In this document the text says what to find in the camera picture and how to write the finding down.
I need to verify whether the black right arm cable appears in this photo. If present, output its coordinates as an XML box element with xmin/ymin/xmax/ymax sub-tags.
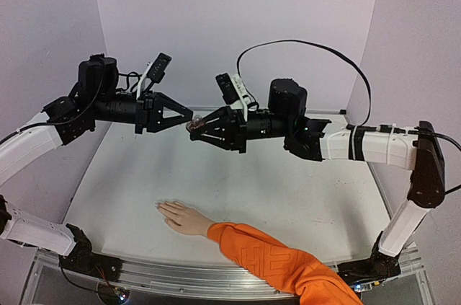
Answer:
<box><xmin>236</xmin><ymin>40</ymin><xmax>372</xmax><ymax>128</ymax></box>

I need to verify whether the mannequin hand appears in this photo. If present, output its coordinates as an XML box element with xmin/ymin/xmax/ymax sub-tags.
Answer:
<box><xmin>156</xmin><ymin>201</ymin><xmax>215</xmax><ymax>237</ymax></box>

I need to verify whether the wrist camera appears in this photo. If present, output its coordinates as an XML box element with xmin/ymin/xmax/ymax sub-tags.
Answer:
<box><xmin>215</xmin><ymin>73</ymin><xmax>259</xmax><ymax>122</ymax></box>
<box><xmin>136</xmin><ymin>53</ymin><xmax>172</xmax><ymax>99</ymax></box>

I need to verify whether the nail polish bottle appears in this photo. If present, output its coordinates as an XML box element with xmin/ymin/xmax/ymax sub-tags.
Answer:
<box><xmin>186</xmin><ymin>115</ymin><xmax>207</xmax><ymax>133</ymax></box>

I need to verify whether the orange sleeve forearm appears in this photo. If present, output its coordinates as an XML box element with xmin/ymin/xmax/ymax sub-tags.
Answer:
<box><xmin>207</xmin><ymin>223</ymin><xmax>361</xmax><ymax>304</ymax></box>

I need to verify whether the aluminium table rail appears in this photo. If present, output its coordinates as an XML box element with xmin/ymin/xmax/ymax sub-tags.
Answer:
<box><xmin>183</xmin><ymin>105</ymin><xmax>349</xmax><ymax>115</ymax></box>

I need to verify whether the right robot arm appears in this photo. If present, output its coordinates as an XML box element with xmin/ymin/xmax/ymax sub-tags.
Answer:
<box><xmin>187</xmin><ymin>74</ymin><xmax>445</xmax><ymax>257</ymax></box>

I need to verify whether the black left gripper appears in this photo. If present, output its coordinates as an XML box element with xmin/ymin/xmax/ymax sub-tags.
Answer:
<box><xmin>94</xmin><ymin>90</ymin><xmax>197</xmax><ymax>135</ymax></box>

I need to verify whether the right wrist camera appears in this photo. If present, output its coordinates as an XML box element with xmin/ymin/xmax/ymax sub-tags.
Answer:
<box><xmin>215</xmin><ymin>73</ymin><xmax>259</xmax><ymax>122</ymax></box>

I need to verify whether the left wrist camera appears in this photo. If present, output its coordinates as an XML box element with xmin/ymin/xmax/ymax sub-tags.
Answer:
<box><xmin>136</xmin><ymin>53</ymin><xmax>172</xmax><ymax>99</ymax></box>

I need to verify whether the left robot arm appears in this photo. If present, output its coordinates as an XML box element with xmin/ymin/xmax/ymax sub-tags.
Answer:
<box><xmin>1</xmin><ymin>53</ymin><xmax>193</xmax><ymax>274</ymax></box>

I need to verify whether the front aluminium frame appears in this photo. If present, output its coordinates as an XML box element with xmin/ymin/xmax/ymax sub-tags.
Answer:
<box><xmin>20</xmin><ymin>248</ymin><xmax>435</xmax><ymax>304</ymax></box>

